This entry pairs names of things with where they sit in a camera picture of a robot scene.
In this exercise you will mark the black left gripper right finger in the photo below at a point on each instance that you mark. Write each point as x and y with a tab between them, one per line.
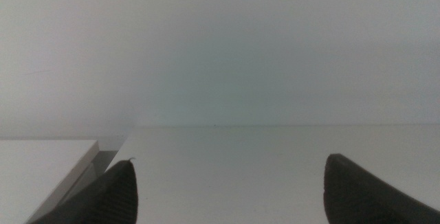
357	193

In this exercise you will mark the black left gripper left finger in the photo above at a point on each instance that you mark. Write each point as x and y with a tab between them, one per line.
103	196

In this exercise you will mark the white side table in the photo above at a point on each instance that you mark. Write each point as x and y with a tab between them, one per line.
38	172

